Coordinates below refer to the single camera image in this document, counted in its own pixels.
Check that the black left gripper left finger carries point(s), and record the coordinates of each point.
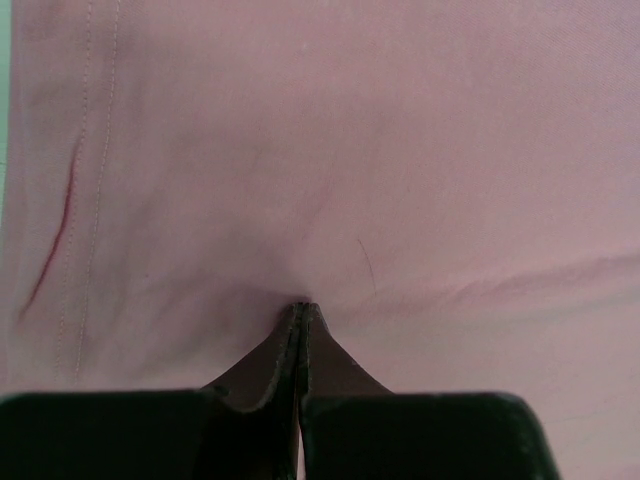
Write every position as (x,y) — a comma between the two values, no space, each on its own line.
(252,432)

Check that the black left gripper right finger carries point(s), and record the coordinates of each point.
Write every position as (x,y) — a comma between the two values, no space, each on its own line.
(335,399)

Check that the pink t-shirt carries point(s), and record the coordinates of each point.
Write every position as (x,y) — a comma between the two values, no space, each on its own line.
(455,183)

